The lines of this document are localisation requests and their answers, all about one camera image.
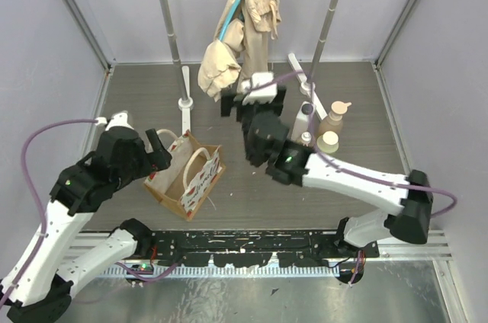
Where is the white square bottle black cap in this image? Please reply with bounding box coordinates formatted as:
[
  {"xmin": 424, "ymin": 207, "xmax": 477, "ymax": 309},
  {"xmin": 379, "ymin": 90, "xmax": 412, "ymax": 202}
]
[{"xmin": 291, "ymin": 101, "xmax": 315, "ymax": 141}]

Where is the watermelon print canvas bag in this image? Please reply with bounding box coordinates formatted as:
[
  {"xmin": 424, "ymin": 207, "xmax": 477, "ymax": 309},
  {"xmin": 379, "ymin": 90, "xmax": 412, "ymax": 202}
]
[{"xmin": 143, "ymin": 129, "xmax": 226, "ymax": 221}]

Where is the clear amber bottle white cap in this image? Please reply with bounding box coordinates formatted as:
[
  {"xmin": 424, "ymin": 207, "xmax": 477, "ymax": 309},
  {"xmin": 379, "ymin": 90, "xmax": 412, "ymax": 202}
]
[{"xmin": 297, "ymin": 131, "xmax": 313, "ymax": 146}]

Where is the beige bottle wide cap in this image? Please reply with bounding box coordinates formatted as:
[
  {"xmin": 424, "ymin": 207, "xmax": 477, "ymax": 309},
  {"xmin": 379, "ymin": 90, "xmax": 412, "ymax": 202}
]
[{"xmin": 316, "ymin": 131, "xmax": 339, "ymax": 154}]

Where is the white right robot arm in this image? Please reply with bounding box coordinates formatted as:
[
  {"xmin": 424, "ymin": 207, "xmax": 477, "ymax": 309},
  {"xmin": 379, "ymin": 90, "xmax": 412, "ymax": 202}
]
[{"xmin": 220, "ymin": 85, "xmax": 433, "ymax": 257}]

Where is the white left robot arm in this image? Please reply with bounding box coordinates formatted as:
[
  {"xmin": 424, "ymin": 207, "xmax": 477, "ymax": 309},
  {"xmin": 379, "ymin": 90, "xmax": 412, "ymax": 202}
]
[{"xmin": 1, "ymin": 126, "xmax": 172, "ymax": 322}]

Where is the beige jacket on hanger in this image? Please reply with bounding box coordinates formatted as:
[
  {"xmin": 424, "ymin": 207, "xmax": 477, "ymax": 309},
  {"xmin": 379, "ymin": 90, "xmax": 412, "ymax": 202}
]
[{"xmin": 197, "ymin": 0, "xmax": 281, "ymax": 102}]

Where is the tan pump bottle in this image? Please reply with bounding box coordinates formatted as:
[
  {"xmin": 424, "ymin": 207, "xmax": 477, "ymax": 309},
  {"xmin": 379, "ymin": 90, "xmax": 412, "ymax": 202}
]
[{"xmin": 316, "ymin": 101, "xmax": 352, "ymax": 136}]

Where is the teal clothes hanger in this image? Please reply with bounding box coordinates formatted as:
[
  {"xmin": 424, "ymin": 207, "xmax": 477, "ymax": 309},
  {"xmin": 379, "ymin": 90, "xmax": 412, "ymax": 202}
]
[{"xmin": 218, "ymin": 0, "xmax": 242, "ymax": 41}]

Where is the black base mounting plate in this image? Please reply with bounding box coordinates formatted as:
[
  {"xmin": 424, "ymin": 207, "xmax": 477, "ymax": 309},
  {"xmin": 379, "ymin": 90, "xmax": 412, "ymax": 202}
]
[{"xmin": 108, "ymin": 228, "xmax": 382, "ymax": 267}]

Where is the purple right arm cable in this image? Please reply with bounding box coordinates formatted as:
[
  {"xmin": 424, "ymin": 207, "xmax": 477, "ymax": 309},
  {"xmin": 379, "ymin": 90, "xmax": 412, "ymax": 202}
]
[{"xmin": 243, "ymin": 69, "xmax": 458, "ymax": 219}]

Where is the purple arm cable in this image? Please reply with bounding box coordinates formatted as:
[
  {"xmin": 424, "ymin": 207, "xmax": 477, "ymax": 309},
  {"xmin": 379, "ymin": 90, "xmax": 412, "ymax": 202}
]
[
  {"xmin": 0, "ymin": 117, "xmax": 180, "ymax": 307},
  {"xmin": 243, "ymin": 69, "xmax": 458, "ymax": 219}
]

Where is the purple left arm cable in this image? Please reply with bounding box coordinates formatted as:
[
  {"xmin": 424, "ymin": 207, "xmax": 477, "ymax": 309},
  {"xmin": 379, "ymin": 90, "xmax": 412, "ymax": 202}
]
[{"xmin": 0, "ymin": 117, "xmax": 180, "ymax": 307}]

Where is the slotted cable duct strip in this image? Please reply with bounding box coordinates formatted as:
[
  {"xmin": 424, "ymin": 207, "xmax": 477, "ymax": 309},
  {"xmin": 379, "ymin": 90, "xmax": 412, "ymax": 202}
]
[{"xmin": 102, "ymin": 261, "xmax": 340, "ymax": 279}]

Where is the left aluminium frame post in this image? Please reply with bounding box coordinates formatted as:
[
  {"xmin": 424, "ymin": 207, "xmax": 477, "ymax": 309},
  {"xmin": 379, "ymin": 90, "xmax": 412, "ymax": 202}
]
[{"xmin": 63, "ymin": 0, "xmax": 112, "ymax": 71}]

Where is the aluminium frame post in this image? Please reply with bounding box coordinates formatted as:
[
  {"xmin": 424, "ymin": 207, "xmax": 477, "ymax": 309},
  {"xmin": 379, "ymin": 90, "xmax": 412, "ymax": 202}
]
[
  {"xmin": 63, "ymin": 0, "xmax": 112, "ymax": 71},
  {"xmin": 374, "ymin": 0, "xmax": 420, "ymax": 69}
]

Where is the right aluminium frame post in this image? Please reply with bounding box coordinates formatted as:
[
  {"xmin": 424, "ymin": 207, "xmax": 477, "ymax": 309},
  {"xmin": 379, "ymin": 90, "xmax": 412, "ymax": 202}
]
[{"xmin": 374, "ymin": 0, "xmax": 420, "ymax": 69}]

